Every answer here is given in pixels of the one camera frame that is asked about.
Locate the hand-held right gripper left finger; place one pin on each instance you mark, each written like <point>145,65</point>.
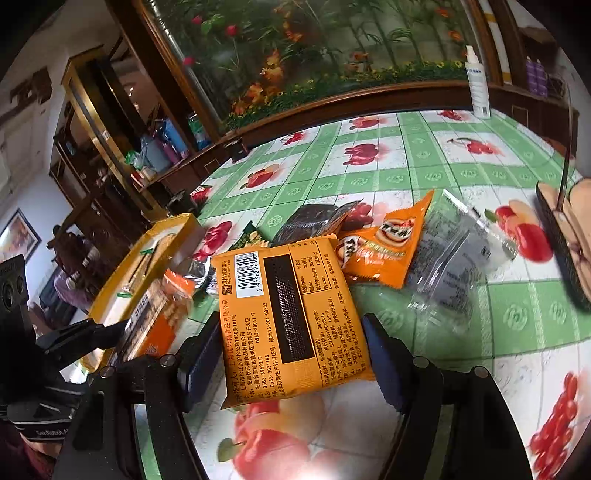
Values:
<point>203,365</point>

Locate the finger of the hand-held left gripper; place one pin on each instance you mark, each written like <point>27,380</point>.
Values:
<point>87,330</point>

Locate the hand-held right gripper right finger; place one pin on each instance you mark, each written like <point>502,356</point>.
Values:
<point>383,364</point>

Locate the large orange snack packet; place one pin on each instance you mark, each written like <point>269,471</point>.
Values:
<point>300,314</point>

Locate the small orange snack packet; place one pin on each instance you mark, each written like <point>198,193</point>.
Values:
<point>388,249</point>

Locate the clear plastic snack packet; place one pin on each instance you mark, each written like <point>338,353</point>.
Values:
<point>457,267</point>

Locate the yellow cardboard box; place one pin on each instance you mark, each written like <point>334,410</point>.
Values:
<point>161,230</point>

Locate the person's left forearm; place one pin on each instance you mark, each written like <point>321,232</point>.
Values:
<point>18,459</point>

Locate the orange cracker packet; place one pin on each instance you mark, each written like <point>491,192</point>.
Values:
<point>171,323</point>

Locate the silver foil snack packet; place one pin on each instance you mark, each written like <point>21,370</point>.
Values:
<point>198,273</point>

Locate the green snack packet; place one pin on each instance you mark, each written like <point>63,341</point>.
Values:
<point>251,237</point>

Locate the small black object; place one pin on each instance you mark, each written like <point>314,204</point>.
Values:
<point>181,203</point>

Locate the dark brown snack packet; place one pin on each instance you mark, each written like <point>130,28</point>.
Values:
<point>309,221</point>

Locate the blue grey jug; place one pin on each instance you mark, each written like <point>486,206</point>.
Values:
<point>154,153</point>

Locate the wooden display cabinet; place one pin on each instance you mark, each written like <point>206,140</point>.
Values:
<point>87,106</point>

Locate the blue bottle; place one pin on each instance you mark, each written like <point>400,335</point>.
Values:
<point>174,136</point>

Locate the green fruit print tablecloth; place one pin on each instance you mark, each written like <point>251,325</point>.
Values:
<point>415,152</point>

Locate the green white packet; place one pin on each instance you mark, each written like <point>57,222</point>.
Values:
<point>197,130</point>

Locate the tan black-edged object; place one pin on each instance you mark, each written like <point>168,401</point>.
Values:
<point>572,221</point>

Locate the thin dark rod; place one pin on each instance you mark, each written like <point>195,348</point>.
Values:
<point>564,175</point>

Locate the white spray bottle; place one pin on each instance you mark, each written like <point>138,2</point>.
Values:
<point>479,87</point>

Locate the purple bottle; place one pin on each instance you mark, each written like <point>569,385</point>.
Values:
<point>541,77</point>
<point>530,74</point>

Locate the framed wall picture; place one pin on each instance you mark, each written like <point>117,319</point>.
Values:
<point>18,235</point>

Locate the white yellow post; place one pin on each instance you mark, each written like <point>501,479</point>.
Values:
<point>496,37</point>

